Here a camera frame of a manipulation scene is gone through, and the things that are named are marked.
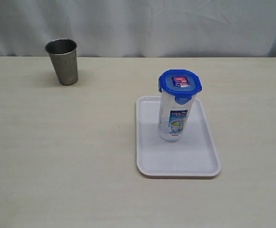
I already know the clear plastic container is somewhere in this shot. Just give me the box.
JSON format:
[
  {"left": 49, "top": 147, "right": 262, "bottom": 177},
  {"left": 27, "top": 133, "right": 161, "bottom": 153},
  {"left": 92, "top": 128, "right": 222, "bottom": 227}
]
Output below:
[{"left": 158, "top": 91, "right": 196, "bottom": 142}]

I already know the stainless steel cup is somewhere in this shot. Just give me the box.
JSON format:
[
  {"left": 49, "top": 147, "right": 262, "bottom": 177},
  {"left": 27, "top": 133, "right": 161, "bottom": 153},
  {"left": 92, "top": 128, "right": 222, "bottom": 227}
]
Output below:
[{"left": 45, "top": 38, "right": 79, "bottom": 86}]

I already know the white rectangular tray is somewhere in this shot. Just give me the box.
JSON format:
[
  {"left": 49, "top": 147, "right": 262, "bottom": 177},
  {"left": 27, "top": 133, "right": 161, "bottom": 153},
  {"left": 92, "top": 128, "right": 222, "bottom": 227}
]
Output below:
[{"left": 136, "top": 96, "right": 221, "bottom": 179}]

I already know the blue container lid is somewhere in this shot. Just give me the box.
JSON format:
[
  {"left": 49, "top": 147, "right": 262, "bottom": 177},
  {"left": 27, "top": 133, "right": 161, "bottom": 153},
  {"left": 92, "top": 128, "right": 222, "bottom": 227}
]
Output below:
[{"left": 158, "top": 69, "right": 202, "bottom": 105}]

